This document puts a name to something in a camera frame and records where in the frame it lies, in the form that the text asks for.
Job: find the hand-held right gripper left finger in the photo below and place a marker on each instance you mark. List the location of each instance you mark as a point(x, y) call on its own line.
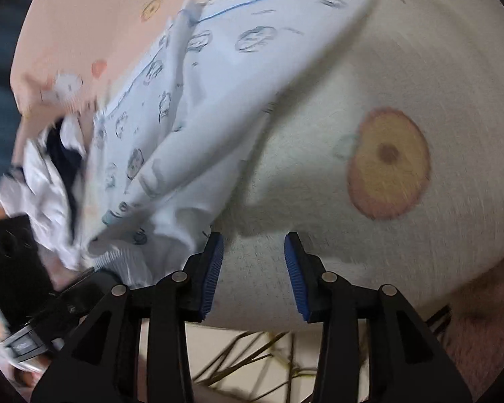
point(212, 279)

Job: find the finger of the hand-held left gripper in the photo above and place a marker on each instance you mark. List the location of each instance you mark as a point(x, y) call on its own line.
point(88, 291)

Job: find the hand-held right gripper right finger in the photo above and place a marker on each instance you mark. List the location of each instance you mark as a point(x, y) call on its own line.
point(296, 279)

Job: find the light blue printed pants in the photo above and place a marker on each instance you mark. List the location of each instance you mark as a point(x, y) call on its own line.
point(218, 105)

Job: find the white and navy garment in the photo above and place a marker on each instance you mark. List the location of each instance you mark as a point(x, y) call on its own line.
point(38, 201)

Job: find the pink and cream printed blanket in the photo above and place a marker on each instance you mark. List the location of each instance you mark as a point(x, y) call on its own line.
point(361, 71)

